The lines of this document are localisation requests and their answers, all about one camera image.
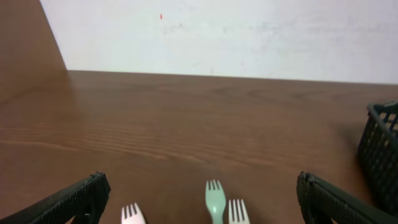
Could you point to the white plastic fork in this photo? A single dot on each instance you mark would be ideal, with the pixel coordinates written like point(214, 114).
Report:
point(131, 214)
point(237, 212)

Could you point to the dark green plastic basket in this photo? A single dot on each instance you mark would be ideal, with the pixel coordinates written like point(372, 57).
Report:
point(377, 154)

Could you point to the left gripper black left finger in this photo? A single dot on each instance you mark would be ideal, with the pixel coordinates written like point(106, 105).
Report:
point(81, 202)

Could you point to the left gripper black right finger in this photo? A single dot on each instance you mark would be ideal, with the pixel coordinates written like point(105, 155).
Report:
point(322, 202)

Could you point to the mint green plastic fork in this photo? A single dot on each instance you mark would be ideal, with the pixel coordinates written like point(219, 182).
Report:
point(215, 200)

